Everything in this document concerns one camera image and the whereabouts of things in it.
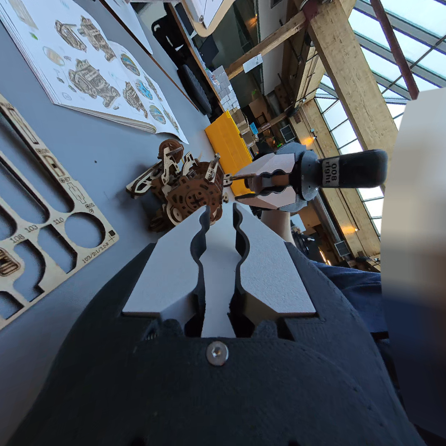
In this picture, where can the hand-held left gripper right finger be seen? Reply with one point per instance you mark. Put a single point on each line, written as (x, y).
(271, 275)

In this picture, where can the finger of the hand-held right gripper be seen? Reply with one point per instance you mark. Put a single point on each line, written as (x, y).
(275, 163)
(278, 200)

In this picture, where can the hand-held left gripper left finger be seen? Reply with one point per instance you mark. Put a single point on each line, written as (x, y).
(163, 271)

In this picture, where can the thin wooden pin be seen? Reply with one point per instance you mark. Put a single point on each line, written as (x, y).
(238, 177)

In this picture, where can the wooden mechanical model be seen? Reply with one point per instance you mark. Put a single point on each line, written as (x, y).
(190, 198)

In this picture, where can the person's right forearm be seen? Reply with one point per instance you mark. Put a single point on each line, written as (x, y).
(278, 226)

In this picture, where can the slotted wooden parts sheet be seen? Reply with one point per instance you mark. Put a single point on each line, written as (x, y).
(57, 221)

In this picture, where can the stack of cardboard boxes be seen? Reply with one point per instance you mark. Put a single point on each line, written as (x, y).
(245, 127)

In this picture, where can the stack of yellow plastic bins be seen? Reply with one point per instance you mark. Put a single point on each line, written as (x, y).
(226, 139)

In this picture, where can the stack of small white boxes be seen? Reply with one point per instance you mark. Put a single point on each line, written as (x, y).
(224, 87)

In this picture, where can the white paper sign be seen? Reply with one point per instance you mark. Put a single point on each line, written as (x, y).
(252, 63)

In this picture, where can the black ribbed cushion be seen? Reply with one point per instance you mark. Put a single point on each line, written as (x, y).
(195, 90)

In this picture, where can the wooden roof pillar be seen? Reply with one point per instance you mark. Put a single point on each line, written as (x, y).
(348, 69)

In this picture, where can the slanted wooden beam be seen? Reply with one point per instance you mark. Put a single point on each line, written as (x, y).
(268, 43)

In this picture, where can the red steel beam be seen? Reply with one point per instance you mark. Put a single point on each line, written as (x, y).
(393, 48)

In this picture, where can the illustrated instruction booklet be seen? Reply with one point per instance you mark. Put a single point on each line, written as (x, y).
(41, 69)

